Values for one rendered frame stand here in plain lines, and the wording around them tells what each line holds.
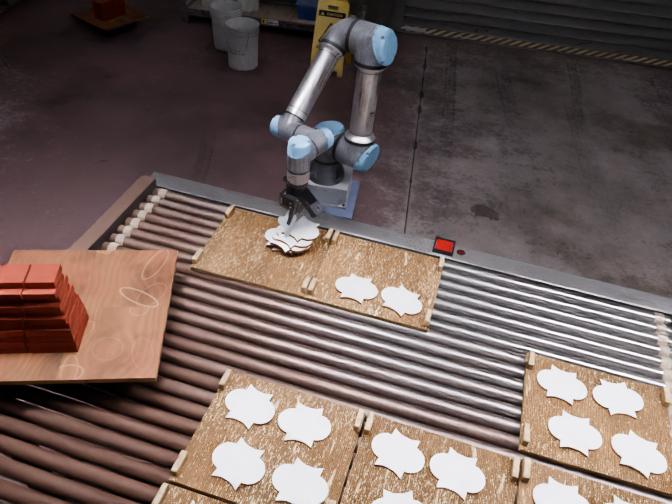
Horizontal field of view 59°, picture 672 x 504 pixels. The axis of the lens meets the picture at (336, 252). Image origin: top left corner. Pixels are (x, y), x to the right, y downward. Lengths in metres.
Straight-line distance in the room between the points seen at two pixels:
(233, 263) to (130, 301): 0.41
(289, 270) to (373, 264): 0.30
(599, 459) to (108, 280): 1.48
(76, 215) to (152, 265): 2.03
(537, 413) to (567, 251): 2.25
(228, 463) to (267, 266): 0.74
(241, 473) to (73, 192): 2.86
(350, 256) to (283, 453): 0.79
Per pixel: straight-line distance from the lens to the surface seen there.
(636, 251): 4.20
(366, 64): 2.10
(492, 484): 1.67
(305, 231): 2.11
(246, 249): 2.13
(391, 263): 2.12
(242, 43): 5.42
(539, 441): 1.78
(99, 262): 2.00
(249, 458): 1.61
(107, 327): 1.80
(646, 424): 1.96
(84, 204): 4.02
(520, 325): 2.07
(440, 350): 1.91
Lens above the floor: 2.35
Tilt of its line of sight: 42 degrees down
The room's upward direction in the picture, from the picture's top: 6 degrees clockwise
